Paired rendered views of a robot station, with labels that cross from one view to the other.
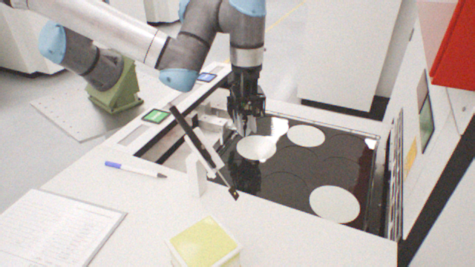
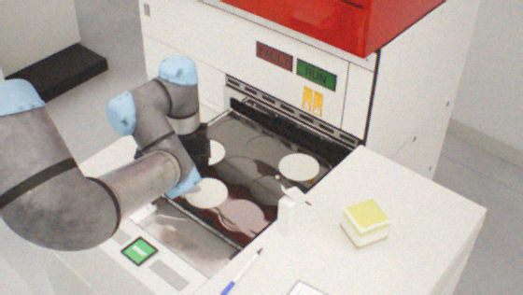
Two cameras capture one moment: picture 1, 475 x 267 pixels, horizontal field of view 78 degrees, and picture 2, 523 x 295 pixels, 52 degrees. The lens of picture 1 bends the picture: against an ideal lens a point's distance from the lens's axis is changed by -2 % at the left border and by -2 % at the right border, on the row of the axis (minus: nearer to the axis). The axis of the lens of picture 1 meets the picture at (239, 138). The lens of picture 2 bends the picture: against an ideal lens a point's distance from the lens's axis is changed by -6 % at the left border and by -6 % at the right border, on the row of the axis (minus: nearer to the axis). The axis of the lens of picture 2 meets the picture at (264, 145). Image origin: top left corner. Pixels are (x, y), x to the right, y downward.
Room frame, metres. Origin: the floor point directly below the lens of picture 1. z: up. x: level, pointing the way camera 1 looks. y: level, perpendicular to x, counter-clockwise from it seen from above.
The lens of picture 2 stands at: (0.24, 0.84, 1.84)
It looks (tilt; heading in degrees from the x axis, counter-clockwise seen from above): 40 degrees down; 284
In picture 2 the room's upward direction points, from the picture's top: 2 degrees clockwise
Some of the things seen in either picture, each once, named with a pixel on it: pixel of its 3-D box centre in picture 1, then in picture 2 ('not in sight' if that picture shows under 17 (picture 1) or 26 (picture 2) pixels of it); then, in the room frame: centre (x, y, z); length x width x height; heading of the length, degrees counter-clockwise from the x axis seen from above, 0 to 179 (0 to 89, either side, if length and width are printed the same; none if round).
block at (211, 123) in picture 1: (213, 123); (140, 217); (0.72, 0.08, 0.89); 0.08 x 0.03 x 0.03; 66
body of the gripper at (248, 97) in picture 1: (246, 88); (188, 147); (0.63, -0.02, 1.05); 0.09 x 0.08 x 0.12; 11
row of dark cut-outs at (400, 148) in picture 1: (400, 159); (287, 108); (0.48, -0.34, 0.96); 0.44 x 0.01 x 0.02; 156
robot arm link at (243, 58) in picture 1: (248, 53); (182, 117); (0.64, -0.02, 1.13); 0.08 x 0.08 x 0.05
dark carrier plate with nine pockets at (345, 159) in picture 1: (297, 159); (237, 170); (0.56, -0.14, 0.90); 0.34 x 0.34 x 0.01; 66
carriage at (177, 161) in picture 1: (200, 146); (164, 244); (0.65, 0.11, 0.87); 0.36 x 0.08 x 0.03; 156
